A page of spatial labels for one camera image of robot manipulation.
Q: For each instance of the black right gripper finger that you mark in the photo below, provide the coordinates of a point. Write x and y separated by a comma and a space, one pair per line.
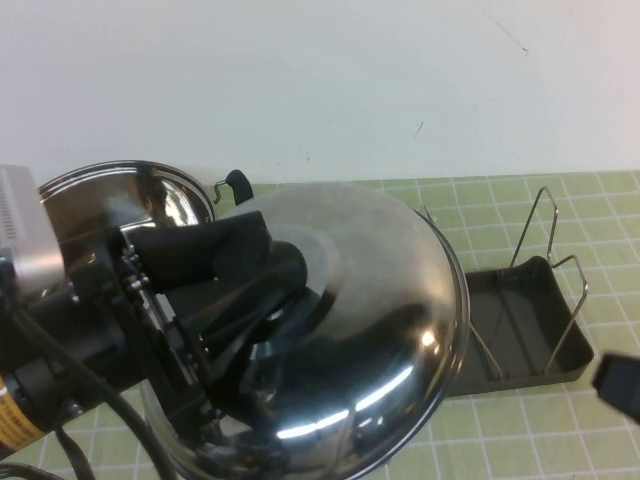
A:
620, 380

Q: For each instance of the stainless steel cooking pot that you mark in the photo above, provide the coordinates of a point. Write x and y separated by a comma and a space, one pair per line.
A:
165, 200

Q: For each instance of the green grid tablecloth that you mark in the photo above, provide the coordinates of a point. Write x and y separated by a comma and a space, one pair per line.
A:
525, 440

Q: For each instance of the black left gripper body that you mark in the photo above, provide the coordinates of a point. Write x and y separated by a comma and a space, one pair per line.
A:
110, 325

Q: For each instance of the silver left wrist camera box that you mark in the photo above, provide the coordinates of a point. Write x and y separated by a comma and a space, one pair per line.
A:
25, 225

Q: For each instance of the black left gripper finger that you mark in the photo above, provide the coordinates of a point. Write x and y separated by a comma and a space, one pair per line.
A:
250, 325
210, 245

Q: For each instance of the steel pot lid black knob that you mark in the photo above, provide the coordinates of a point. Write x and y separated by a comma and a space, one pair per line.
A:
390, 300

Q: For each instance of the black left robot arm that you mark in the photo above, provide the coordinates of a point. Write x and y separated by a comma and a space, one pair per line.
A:
35, 405

